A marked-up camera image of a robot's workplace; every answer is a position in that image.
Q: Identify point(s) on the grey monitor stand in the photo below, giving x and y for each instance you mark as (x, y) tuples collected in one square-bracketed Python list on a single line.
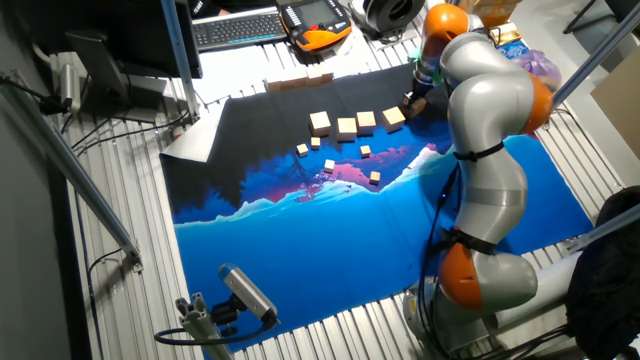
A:
[(97, 65)]

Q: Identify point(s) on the black camera ball mount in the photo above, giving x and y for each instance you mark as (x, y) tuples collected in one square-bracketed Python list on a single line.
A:
[(225, 315)]

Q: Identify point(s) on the aluminium frame post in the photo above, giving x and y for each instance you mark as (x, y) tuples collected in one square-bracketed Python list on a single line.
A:
[(179, 55)]

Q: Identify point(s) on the orange and black teach pendant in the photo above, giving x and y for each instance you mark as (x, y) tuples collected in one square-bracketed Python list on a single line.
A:
[(315, 35)]

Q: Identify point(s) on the large wooden cube block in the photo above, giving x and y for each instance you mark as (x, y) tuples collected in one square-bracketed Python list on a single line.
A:
[(320, 121), (347, 126), (366, 120), (418, 109), (393, 117)]

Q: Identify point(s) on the printed landscape cloth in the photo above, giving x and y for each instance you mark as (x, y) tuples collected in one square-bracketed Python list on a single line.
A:
[(325, 250)]

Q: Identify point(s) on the purple plastic bag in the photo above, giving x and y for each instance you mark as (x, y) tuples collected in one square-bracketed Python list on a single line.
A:
[(540, 67)]

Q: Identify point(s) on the silver and orange robot arm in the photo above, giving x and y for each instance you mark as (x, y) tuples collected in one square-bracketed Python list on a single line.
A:
[(495, 100)]

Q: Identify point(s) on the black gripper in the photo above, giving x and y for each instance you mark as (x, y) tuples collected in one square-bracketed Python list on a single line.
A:
[(421, 89)]

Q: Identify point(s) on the black computer keyboard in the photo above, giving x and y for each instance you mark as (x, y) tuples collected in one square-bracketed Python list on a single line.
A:
[(235, 27)]

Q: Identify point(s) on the grey camera with blue end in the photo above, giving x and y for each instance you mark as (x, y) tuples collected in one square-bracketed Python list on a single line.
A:
[(245, 290)]

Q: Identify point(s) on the black computer monitor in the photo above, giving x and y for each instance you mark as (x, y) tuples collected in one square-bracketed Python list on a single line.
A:
[(125, 30)]

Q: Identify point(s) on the brown cardboard box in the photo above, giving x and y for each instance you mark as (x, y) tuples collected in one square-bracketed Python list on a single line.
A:
[(495, 12)]

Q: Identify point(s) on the silver cylinder device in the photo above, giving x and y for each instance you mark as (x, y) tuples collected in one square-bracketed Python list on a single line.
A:
[(70, 87)]

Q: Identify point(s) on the blue printed pack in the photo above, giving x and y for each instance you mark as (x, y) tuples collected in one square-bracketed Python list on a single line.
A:
[(512, 50)]

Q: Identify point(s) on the person's hand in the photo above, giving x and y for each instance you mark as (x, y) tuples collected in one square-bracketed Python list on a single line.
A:
[(223, 11)]

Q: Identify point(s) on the white foam sheet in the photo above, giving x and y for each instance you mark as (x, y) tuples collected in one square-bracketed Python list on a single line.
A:
[(195, 140)]

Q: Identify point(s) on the small wooden cube block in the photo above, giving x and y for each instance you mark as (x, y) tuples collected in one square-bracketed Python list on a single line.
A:
[(329, 165), (315, 142), (365, 150), (374, 177), (302, 149)]

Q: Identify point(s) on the long aluminium frame bar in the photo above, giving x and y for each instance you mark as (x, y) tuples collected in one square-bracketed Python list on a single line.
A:
[(65, 165)]

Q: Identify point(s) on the medium wooden cube block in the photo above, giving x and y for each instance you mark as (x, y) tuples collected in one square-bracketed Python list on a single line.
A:
[(288, 81), (327, 75), (301, 78), (314, 76)]

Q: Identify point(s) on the aluminium profile camera bracket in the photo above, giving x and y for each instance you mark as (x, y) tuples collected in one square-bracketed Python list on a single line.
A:
[(197, 320)]

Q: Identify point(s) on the black jacket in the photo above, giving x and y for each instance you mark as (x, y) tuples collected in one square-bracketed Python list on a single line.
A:
[(605, 290)]

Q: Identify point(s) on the brown cardboard panel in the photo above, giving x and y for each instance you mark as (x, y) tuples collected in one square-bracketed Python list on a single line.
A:
[(620, 105)]

